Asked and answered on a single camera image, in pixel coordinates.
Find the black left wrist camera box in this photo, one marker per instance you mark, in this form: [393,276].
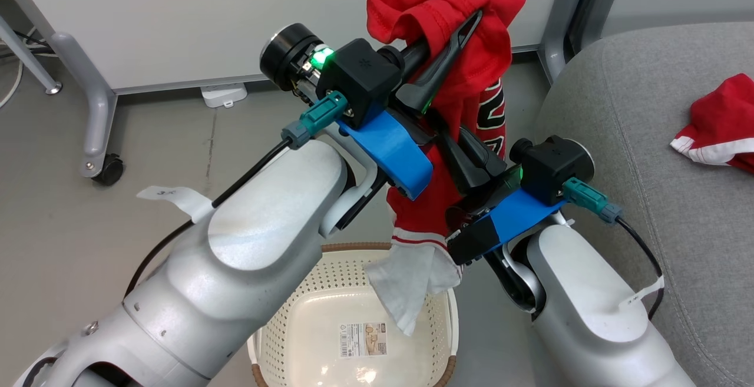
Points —
[359,78]

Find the teal right camera connector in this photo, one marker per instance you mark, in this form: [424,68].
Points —
[586,195]

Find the red shorts with white trim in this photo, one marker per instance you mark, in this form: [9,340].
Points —
[724,116]

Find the grey fabric sofa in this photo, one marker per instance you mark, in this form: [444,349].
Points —
[648,92]

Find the white power strip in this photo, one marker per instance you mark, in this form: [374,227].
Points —
[224,95]

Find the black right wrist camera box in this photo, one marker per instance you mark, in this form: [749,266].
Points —
[551,166]

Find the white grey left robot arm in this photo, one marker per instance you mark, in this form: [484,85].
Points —
[253,228]

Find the teal camera connector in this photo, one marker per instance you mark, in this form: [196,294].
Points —
[318,117]
[586,195]

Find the short grey partition foot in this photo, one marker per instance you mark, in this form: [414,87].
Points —
[556,27]
[604,7]

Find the red jersey with striped hem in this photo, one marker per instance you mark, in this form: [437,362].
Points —
[412,13]

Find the black caster wheel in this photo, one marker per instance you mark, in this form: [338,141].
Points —
[109,169]

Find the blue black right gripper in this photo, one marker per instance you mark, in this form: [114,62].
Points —
[512,216]

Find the teal left camera connector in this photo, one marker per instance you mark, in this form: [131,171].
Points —
[318,117]

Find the cream perforated laundry basket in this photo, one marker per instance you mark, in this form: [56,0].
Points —
[318,316]

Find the printed sticker inside basket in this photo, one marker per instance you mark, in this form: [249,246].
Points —
[363,340]

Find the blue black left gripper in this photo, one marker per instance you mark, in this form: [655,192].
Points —
[392,148]

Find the wide white partition panel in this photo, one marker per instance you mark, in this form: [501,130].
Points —
[177,16]

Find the grey metal table leg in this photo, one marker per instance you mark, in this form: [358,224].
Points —
[29,60]

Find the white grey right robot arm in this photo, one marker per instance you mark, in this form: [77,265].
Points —
[583,316]

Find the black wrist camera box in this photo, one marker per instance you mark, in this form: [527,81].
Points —
[359,78]
[551,166]

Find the grey partition foot with caster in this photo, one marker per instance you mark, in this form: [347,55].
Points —
[94,110]

